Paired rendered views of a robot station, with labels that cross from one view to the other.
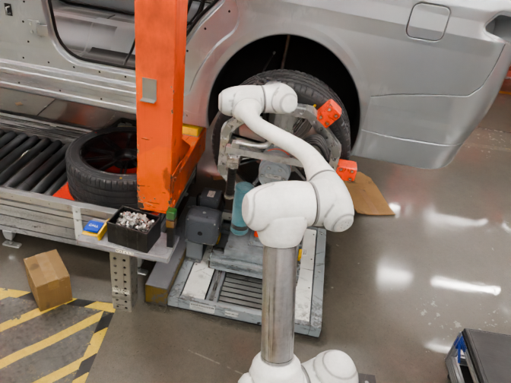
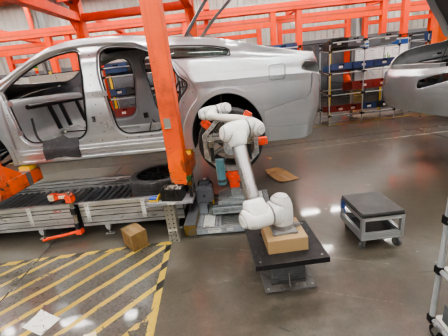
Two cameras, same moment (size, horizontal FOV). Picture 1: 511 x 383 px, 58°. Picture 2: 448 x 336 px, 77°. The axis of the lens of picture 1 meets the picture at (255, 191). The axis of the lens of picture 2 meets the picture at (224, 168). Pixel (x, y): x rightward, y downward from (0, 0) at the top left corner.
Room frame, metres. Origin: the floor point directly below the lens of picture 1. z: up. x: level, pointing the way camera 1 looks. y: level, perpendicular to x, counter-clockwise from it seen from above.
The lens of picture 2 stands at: (-0.85, 0.05, 1.52)
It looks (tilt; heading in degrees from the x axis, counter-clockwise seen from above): 19 degrees down; 359
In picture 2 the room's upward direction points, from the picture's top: 7 degrees counter-clockwise
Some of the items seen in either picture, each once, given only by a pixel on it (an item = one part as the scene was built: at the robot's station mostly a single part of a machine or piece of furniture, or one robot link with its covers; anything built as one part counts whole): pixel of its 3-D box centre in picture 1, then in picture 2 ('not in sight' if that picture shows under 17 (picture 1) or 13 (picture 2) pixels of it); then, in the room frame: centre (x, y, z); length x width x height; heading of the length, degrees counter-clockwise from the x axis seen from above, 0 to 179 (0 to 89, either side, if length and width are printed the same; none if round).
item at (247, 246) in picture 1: (266, 226); (235, 186); (2.03, -0.09, 0.32); 0.40 x 0.30 x 0.28; 86
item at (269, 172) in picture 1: (275, 166); (231, 145); (1.79, -0.07, 0.85); 0.21 x 0.14 x 0.14; 176
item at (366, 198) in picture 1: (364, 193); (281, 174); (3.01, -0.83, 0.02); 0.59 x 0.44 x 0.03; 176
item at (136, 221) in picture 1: (134, 228); (173, 192); (1.61, 0.52, 0.51); 0.20 x 0.14 x 0.13; 78
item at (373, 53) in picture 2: not in sight; (379, 77); (6.75, -4.41, 0.98); 1.50 x 0.50 x 1.95; 91
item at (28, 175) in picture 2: not in sight; (18, 173); (2.31, 2.36, 0.69); 0.52 x 0.17 x 0.35; 176
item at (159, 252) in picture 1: (128, 240); (171, 199); (1.62, 0.55, 0.44); 0.43 x 0.17 x 0.03; 86
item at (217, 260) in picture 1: (258, 250); (235, 202); (2.03, -0.07, 0.13); 0.50 x 0.36 x 0.10; 86
